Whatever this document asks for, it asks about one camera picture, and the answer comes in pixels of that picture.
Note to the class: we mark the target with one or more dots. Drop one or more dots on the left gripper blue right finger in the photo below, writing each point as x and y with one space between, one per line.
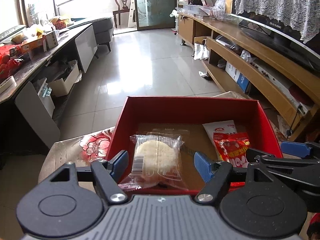
204 166

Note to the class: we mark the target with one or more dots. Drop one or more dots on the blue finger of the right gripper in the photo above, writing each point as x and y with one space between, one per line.
295 148

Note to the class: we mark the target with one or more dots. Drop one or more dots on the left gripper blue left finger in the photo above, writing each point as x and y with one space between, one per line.
118 164

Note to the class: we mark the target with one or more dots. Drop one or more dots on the glass sliding door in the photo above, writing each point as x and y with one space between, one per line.
154 14

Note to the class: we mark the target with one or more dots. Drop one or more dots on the blue white box on shelf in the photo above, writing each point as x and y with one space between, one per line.
238 77

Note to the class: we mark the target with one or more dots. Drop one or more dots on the red white snack packet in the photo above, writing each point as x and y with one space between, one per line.
230 144

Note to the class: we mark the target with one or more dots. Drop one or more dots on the white lace cover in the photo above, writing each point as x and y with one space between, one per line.
300 15

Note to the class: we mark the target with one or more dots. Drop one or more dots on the red snack bags on table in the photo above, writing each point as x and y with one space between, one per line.
10 62

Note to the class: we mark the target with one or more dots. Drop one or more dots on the curved television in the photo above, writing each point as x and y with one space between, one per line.
281 38

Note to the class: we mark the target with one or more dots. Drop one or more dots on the clear rice cake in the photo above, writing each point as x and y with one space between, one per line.
156 161

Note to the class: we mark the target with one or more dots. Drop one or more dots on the wooden tv cabinet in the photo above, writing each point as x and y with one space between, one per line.
301 120

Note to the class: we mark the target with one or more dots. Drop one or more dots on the dark long side table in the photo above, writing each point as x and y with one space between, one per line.
30 114

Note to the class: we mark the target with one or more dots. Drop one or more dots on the cardboard box under table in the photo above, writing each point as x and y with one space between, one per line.
61 86

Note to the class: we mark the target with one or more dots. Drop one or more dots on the wooden chair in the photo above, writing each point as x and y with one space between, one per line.
123 7

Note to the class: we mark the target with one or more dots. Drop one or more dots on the white box on table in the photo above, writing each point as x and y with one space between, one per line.
51 39

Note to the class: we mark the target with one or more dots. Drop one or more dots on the grey sofa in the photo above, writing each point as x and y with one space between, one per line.
103 29

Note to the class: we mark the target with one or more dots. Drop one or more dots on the white plastic bag on floor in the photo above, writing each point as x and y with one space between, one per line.
201 52

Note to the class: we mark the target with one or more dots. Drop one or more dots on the red cardboard box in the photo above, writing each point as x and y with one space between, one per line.
185 116

